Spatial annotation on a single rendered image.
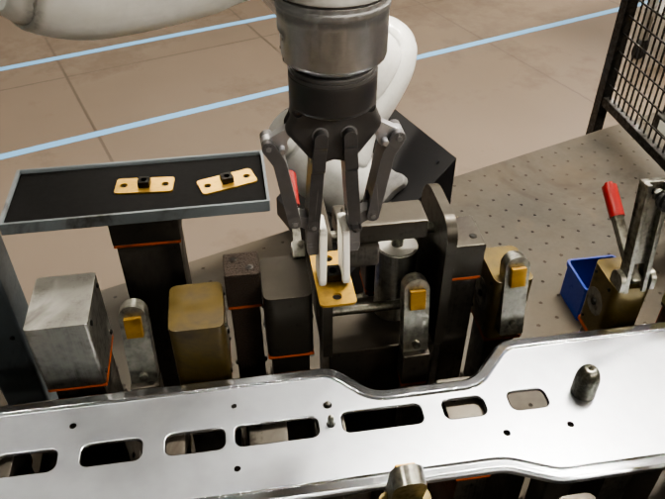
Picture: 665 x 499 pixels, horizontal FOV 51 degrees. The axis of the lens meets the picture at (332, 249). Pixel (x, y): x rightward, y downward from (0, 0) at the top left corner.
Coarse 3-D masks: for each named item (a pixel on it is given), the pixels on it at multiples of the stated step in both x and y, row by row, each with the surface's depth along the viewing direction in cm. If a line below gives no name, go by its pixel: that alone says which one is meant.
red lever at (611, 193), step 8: (608, 184) 104; (616, 184) 104; (608, 192) 104; (616, 192) 103; (608, 200) 103; (616, 200) 103; (608, 208) 103; (616, 208) 102; (616, 216) 102; (616, 224) 102; (624, 224) 102; (616, 232) 102; (624, 232) 102; (624, 240) 101; (632, 272) 100; (632, 280) 100; (640, 280) 100
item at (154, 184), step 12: (120, 180) 102; (132, 180) 102; (144, 180) 101; (156, 180) 102; (168, 180) 102; (120, 192) 100; (132, 192) 100; (144, 192) 100; (156, 192) 100; (168, 192) 100
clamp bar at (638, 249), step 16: (640, 192) 93; (656, 192) 92; (640, 208) 94; (656, 208) 95; (640, 224) 94; (656, 224) 95; (640, 240) 97; (656, 240) 96; (624, 256) 99; (640, 256) 99; (624, 272) 99; (640, 272) 100
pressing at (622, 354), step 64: (192, 384) 93; (256, 384) 93; (320, 384) 93; (448, 384) 93; (512, 384) 93; (640, 384) 93; (0, 448) 85; (64, 448) 85; (256, 448) 85; (320, 448) 85; (384, 448) 85; (448, 448) 85; (512, 448) 85; (576, 448) 85; (640, 448) 85
